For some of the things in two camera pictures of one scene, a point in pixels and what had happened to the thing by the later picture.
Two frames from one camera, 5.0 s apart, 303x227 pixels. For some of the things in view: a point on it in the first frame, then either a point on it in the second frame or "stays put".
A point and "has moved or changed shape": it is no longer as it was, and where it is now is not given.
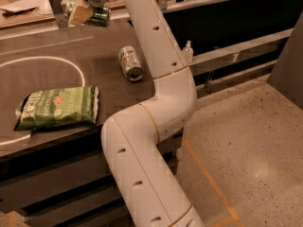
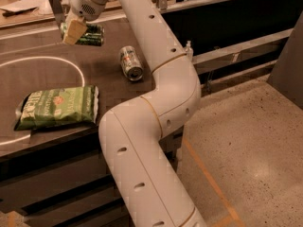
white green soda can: (133, 68) stays put
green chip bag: (48, 108) stays put
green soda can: (100, 16) has moved or changed shape
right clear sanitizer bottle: (187, 52) stays put
